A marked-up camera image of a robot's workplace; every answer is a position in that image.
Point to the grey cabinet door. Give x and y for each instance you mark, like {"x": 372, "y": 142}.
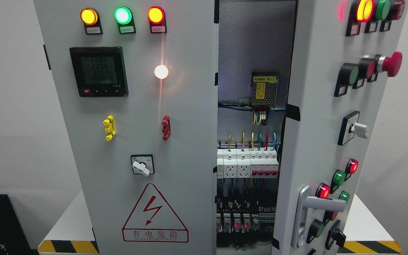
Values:
{"x": 332, "y": 74}
{"x": 184, "y": 163}

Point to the red indicator light left door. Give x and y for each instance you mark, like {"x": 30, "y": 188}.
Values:
{"x": 157, "y": 20}

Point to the green indicator light left door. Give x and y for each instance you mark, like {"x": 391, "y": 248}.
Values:
{"x": 125, "y": 20}

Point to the yellow indicator light left door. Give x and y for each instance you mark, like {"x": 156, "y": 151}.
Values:
{"x": 91, "y": 19}

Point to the red terminal clip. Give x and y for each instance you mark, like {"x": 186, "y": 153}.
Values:
{"x": 166, "y": 127}

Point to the white socket breaker row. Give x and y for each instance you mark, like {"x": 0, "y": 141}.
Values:
{"x": 247, "y": 163}

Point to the white lit indicator lamp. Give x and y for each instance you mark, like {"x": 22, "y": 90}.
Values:
{"x": 161, "y": 71}

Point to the perforated metal power supply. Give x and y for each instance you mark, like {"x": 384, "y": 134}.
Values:
{"x": 263, "y": 88}

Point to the relay terminal row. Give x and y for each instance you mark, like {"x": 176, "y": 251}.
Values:
{"x": 242, "y": 215}

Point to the yellow terminal clip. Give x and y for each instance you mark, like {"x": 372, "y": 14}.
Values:
{"x": 109, "y": 127}

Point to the grey cabinet body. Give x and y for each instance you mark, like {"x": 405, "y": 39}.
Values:
{"x": 254, "y": 35}

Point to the red electric danger warning sticker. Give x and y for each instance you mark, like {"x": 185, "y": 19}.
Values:
{"x": 153, "y": 220}

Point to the black digital power meter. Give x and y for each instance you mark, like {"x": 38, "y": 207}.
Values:
{"x": 99, "y": 71}

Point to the red emergency stop button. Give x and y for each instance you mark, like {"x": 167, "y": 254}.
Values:
{"x": 389, "y": 64}

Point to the white rotary selector switch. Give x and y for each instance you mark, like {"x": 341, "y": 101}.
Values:
{"x": 142, "y": 164}

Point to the white rotary switch right door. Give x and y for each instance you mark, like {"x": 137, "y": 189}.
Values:
{"x": 350, "y": 128}

